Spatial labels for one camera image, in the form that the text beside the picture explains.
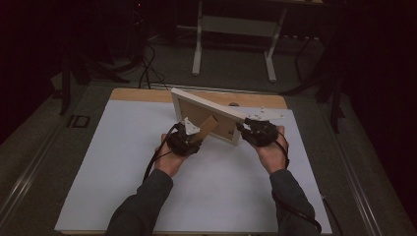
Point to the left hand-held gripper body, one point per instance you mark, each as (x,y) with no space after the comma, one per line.
(180,144)

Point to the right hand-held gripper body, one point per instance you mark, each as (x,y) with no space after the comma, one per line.
(264,132)

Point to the wooden picture frame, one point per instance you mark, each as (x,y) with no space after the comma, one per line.
(203,105)

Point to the person's left hand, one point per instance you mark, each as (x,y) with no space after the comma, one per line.
(168,160)

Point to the person's right hand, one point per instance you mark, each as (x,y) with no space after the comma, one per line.
(273,155)

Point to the black stand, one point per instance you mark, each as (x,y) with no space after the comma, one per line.
(336,98)
(67,82)

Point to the black floor socket box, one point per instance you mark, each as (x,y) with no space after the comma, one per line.
(78,121)

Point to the white metal desk frame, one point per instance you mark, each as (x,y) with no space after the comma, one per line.
(237,26)

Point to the metal floor rail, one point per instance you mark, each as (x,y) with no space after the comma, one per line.
(26,178)
(355,173)

